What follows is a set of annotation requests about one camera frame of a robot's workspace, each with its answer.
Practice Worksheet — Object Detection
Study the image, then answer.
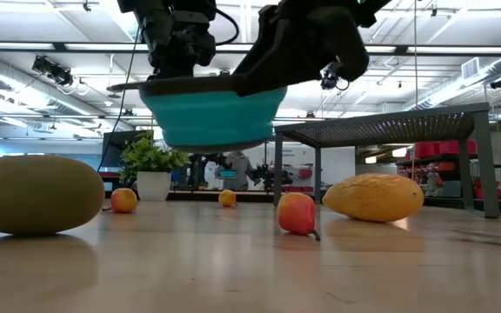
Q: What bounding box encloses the hanging black cable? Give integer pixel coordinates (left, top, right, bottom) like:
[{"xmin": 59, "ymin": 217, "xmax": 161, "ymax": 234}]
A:
[{"xmin": 97, "ymin": 23, "xmax": 143, "ymax": 173}]

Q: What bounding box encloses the green plant white pot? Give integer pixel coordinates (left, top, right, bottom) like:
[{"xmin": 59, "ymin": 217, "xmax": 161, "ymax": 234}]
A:
[{"xmin": 118, "ymin": 130, "xmax": 193, "ymax": 203}]

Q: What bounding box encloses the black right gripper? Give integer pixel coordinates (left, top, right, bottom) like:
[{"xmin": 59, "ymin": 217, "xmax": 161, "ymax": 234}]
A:
[{"xmin": 232, "ymin": 0, "xmax": 371, "ymax": 98}]

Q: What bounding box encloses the olive green oval fruit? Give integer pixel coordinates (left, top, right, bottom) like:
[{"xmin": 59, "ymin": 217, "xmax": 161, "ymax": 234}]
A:
[{"xmin": 0, "ymin": 155, "xmax": 106, "ymax": 237}]

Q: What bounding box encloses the red yellow peach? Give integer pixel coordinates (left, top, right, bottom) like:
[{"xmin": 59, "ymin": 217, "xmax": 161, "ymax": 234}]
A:
[{"xmin": 102, "ymin": 187, "xmax": 139, "ymax": 215}]

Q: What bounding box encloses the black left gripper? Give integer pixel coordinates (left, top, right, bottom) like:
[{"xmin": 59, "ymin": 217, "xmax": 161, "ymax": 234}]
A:
[{"xmin": 117, "ymin": 0, "xmax": 217, "ymax": 82}]

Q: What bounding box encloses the red storage bin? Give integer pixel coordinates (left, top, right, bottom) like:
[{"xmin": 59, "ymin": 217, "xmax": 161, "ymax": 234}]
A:
[
  {"xmin": 414, "ymin": 141, "xmax": 442, "ymax": 159},
  {"xmin": 440, "ymin": 139, "xmax": 478, "ymax": 156}
]

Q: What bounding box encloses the black overhead frame beam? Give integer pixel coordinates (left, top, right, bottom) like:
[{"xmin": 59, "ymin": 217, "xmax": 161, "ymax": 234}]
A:
[{"xmin": 0, "ymin": 40, "xmax": 501, "ymax": 57}]

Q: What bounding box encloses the small yellow orange fruit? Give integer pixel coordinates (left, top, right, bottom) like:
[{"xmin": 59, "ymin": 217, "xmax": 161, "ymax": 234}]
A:
[{"xmin": 217, "ymin": 189, "xmax": 238, "ymax": 209}]

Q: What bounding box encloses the grey perforated metal stand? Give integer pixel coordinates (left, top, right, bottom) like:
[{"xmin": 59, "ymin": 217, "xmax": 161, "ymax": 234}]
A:
[{"xmin": 273, "ymin": 102, "xmax": 501, "ymax": 220}]

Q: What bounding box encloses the person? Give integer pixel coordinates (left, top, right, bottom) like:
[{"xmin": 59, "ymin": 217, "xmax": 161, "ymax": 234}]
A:
[{"xmin": 217, "ymin": 150, "xmax": 256, "ymax": 191}]

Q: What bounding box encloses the black monitor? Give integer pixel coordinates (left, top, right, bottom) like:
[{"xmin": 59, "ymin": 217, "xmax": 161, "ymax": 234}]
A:
[{"xmin": 101, "ymin": 129, "xmax": 154, "ymax": 169}]

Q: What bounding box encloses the blue collapsible bowl black rim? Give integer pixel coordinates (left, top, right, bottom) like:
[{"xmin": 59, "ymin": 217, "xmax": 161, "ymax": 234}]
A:
[{"xmin": 106, "ymin": 73, "xmax": 289, "ymax": 154}]

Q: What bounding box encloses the silver air duct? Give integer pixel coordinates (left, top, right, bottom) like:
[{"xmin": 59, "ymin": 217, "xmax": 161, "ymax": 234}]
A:
[{"xmin": 0, "ymin": 51, "xmax": 134, "ymax": 131}]

